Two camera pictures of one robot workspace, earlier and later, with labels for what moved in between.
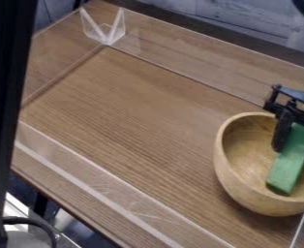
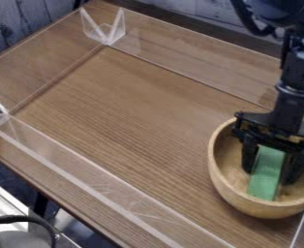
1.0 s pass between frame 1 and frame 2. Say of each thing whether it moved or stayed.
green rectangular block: moved
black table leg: stayed
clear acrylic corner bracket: stayed
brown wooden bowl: stayed
